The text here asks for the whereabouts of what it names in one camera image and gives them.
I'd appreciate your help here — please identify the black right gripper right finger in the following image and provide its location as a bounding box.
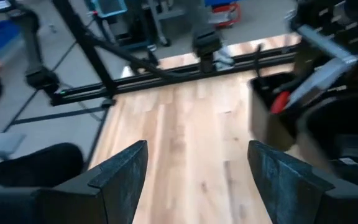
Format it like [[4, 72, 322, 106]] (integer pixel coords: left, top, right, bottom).
[[247, 140, 358, 224]]

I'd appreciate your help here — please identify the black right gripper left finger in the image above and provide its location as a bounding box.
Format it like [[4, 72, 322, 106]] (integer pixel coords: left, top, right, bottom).
[[0, 140, 149, 224]]

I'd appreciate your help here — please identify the red-handled screwdriver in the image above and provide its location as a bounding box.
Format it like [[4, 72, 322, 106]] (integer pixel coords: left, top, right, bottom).
[[270, 90, 291, 115]]

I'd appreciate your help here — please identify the grey spirit level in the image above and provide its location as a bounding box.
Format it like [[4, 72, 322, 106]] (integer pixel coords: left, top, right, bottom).
[[286, 57, 358, 108]]

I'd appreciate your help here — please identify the silver combination wrench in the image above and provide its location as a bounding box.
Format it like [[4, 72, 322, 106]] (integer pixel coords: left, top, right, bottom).
[[296, 24, 358, 63]]

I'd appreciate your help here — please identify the person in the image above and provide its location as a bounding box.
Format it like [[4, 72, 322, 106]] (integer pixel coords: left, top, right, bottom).
[[0, 49, 85, 189]]

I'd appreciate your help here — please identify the wide black bin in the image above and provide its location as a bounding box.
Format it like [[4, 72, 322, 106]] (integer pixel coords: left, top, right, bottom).
[[298, 93, 358, 194]]

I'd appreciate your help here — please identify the light blue framed panel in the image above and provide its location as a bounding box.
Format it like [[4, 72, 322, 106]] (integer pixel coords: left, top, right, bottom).
[[90, 0, 129, 19]]

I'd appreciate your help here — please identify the red crate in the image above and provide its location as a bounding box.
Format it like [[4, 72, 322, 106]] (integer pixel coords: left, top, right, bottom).
[[211, 2, 242, 28]]

